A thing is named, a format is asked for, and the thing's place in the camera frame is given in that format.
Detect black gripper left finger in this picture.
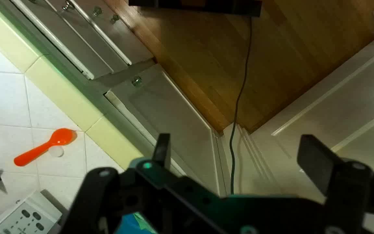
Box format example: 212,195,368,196
152,133,171,168

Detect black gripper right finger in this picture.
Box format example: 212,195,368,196
298,134,343,195

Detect teal plastic bowl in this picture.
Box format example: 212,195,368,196
116,213,158,234

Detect orange plastic spoon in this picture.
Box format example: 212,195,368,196
13,129,77,167

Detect white lower cabinet drawers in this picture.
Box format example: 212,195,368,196
4,0,239,194

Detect white microwave oven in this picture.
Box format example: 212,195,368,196
0,190,67,234

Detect black power cable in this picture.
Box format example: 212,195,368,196
229,14,255,195

